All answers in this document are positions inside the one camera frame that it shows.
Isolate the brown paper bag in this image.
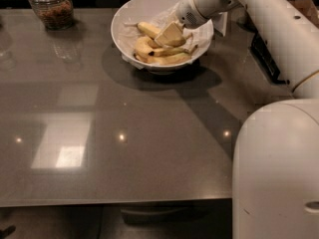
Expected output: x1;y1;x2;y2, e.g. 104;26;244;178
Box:
291;0;319;28

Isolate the left glass jar with nuts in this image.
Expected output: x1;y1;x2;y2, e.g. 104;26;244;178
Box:
28;0;74;30

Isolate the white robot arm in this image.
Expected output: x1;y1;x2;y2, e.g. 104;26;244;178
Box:
174;0;319;239

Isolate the white paper stand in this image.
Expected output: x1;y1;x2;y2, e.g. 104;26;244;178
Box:
212;12;228;36

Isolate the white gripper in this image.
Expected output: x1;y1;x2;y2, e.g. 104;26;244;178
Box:
155;0;233;47

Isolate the yellow banana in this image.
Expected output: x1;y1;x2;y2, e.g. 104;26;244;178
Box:
135;53;191;66
137;22;192;44
135;36;198;58

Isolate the white bowl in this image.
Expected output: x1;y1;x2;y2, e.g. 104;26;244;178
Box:
110;0;214;76

